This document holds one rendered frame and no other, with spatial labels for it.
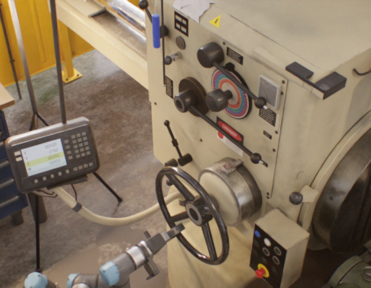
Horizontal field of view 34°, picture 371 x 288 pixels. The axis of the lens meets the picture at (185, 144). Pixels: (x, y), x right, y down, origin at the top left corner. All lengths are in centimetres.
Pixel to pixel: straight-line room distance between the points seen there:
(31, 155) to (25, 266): 133
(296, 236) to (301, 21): 67
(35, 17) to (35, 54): 31
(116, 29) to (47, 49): 162
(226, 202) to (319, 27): 65
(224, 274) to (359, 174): 100
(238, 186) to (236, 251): 86
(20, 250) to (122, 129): 118
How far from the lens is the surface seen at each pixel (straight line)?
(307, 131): 178
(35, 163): 243
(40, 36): 459
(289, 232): 198
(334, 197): 202
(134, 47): 297
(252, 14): 190
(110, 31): 311
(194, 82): 205
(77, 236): 371
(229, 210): 206
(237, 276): 276
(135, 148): 418
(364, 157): 200
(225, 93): 190
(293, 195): 188
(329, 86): 166
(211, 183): 206
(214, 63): 186
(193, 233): 290
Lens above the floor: 286
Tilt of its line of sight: 43 degrees down
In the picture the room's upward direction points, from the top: straight up
